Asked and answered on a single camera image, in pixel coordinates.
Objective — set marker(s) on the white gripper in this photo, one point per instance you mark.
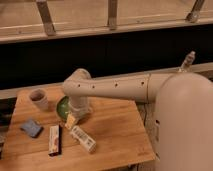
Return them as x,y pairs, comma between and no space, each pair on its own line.
79,107

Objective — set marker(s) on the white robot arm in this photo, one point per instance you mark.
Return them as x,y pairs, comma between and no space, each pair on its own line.
183,112

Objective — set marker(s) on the clear bottle on ledge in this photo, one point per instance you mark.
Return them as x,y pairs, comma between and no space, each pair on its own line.
188,61

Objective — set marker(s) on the green round plate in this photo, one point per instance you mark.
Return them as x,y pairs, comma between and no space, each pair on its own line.
62,108

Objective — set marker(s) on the long flat snack box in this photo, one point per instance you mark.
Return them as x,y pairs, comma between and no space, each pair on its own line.
55,140

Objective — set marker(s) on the grey ceramic cup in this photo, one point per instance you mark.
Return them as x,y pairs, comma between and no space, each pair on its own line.
39,99

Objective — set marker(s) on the blue sponge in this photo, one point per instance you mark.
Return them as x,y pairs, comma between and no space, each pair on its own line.
31,128

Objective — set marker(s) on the left metal railing post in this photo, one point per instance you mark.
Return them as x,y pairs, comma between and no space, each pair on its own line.
44,12

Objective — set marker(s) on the metal railing post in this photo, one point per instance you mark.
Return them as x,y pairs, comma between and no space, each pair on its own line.
193,15
112,14
44,12

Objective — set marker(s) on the middle metal railing post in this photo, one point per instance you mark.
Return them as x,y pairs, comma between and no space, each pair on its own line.
112,14

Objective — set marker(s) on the right metal railing post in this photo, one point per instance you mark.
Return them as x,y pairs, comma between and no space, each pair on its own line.
193,15

